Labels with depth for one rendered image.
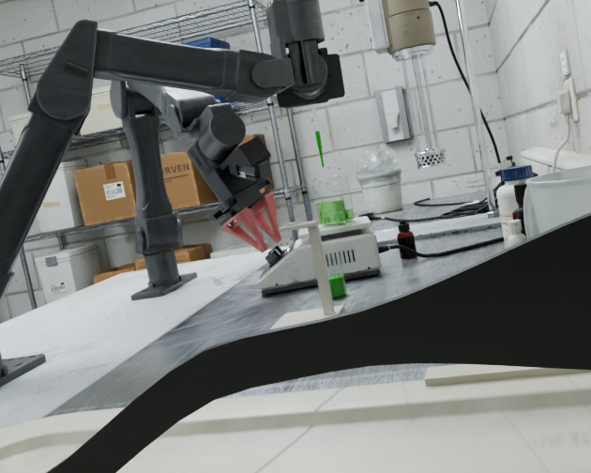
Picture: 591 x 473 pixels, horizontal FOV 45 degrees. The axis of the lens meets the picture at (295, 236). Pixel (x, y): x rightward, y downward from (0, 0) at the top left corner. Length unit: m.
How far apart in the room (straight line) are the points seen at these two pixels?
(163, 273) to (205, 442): 1.30
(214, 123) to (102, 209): 2.57
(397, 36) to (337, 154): 2.14
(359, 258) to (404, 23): 0.59
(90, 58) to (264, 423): 0.79
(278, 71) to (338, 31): 2.73
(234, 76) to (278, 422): 0.81
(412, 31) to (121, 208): 2.30
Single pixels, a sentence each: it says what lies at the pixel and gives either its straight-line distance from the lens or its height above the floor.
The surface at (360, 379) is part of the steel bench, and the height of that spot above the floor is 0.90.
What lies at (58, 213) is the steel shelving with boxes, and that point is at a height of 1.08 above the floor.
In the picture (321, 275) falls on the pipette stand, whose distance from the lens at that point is 0.89.
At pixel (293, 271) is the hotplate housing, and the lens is 1.15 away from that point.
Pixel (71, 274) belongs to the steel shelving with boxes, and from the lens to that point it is 3.73.
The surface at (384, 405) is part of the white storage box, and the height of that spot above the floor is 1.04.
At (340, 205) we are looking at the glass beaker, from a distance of 1.16.
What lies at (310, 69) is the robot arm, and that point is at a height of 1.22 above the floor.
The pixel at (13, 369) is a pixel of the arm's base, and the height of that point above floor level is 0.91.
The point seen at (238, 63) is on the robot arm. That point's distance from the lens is 0.96.
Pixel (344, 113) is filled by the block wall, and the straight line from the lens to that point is 3.65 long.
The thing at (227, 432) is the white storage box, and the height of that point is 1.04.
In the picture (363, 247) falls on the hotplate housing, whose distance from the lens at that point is 1.15.
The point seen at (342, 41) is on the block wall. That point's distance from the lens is 3.68.
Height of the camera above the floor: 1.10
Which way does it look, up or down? 6 degrees down
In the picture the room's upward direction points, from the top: 11 degrees counter-clockwise
